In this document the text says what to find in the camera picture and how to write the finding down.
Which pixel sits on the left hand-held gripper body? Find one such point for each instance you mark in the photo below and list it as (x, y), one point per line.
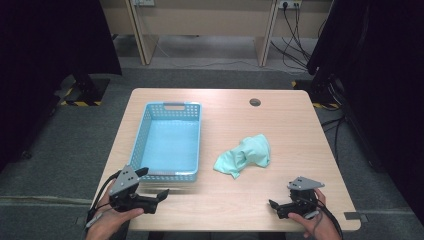
(128, 196)

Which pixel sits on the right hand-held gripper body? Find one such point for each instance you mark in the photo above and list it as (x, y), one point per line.
(300, 206)

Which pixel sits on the blue plastic basket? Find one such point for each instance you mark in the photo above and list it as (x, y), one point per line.
(170, 146)

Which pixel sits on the mint green cloth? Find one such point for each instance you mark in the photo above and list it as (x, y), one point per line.
(250, 153)

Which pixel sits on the person's right hand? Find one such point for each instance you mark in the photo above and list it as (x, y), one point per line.
(316, 225)

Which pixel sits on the person's left hand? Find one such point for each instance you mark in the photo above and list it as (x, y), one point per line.
(110, 221)

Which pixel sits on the black stand base striped tape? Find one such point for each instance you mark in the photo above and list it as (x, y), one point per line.
(90, 90)
(320, 93)

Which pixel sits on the black curtain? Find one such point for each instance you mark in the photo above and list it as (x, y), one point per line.
(40, 66)
(383, 83)

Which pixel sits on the white wall power socket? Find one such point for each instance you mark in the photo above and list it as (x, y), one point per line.
(290, 3)

